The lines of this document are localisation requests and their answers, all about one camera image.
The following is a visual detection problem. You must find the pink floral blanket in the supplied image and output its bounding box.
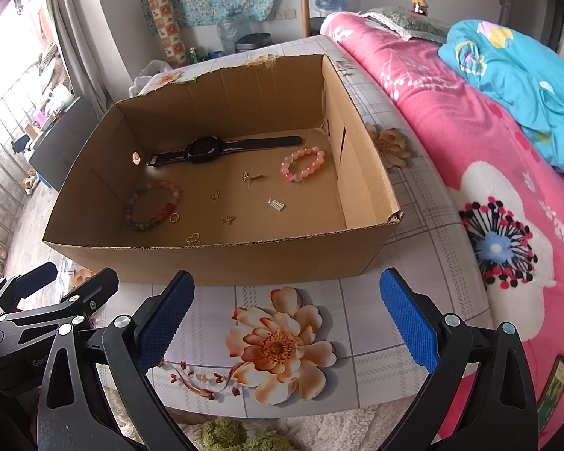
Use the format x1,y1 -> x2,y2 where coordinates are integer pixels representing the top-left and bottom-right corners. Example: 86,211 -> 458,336
320,9 -> 564,442

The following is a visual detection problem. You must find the pink bead bracelet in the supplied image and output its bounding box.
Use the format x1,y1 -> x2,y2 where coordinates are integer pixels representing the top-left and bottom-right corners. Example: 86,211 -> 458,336
280,147 -> 326,184

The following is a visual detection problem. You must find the blue printed quilt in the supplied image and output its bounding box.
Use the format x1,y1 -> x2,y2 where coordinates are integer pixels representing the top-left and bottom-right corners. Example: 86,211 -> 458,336
438,19 -> 564,179

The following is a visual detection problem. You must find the metal balcony railing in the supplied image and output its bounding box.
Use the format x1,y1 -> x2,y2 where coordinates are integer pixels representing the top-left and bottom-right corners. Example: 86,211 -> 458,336
0,70 -> 76,292

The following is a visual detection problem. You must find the dark grey panel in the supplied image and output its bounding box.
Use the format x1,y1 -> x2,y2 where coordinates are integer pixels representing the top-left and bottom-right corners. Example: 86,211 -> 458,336
27,96 -> 109,191

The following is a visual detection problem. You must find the multicolour bead bracelet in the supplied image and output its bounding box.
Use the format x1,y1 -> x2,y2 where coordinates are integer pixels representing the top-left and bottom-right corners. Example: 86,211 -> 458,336
124,183 -> 184,233

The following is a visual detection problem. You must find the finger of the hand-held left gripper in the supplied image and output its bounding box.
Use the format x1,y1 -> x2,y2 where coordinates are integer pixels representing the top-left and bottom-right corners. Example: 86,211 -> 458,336
0,262 -> 58,313
0,268 -> 120,339

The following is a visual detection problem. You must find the brown cardboard box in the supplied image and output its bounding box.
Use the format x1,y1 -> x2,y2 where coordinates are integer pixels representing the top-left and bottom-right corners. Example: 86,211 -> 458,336
42,54 -> 403,287

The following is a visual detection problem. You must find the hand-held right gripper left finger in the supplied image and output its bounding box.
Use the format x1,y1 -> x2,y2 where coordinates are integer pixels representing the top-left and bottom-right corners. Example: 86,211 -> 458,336
36,270 -> 196,451

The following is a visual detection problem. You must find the grey bin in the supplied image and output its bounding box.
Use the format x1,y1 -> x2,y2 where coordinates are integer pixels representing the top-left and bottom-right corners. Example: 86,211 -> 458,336
235,33 -> 273,54

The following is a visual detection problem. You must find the white plastic bag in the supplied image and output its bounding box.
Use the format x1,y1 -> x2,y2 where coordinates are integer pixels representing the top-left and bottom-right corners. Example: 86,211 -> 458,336
129,60 -> 170,99

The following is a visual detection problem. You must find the green plush decoration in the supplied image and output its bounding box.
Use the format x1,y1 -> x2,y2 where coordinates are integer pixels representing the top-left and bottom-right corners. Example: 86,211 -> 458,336
201,417 -> 306,451

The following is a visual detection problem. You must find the pink and black wristwatch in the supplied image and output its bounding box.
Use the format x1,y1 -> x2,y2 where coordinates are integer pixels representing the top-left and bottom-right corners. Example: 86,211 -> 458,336
147,135 -> 304,167

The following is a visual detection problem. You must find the green floral pillow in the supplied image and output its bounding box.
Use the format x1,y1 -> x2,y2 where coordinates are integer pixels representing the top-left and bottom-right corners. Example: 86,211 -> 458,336
362,7 -> 449,45

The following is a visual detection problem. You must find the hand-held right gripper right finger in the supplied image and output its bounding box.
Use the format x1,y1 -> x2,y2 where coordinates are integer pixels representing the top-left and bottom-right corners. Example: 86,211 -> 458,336
380,268 -> 539,451

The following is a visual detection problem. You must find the grey curtain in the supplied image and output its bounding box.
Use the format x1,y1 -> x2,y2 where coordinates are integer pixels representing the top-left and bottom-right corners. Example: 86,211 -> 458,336
42,0 -> 116,114

